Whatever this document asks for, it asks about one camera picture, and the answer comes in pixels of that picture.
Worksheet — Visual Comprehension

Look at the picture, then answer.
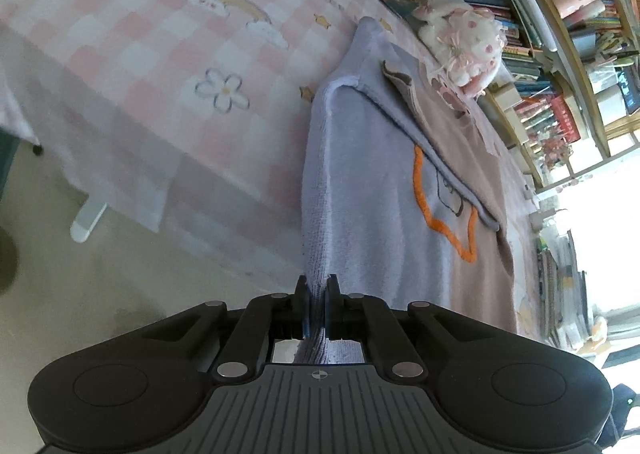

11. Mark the purple and mauve sweater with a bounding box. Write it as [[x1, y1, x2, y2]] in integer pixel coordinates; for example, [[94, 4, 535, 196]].
[[297, 18, 516, 364]]

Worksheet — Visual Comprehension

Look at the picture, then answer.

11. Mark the pink checked cartoon tablecloth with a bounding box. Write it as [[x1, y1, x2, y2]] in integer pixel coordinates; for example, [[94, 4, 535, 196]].
[[1, 0, 439, 290]]

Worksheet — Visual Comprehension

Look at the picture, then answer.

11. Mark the wooden bookshelf with books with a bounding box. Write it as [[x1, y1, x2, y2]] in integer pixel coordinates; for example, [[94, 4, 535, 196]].
[[466, 0, 639, 193]]

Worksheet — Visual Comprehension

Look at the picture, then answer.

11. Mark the white pink plush bunny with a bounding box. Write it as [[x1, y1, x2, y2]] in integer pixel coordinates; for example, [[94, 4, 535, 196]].
[[411, 0, 506, 98]]

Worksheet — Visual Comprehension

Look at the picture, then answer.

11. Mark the stack of books and magazines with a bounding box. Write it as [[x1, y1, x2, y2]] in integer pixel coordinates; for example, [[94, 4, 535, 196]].
[[538, 226, 610, 364]]

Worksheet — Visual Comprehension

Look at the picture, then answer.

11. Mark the white table leg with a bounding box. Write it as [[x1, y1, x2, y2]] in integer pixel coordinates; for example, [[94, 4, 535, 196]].
[[70, 195, 107, 244]]

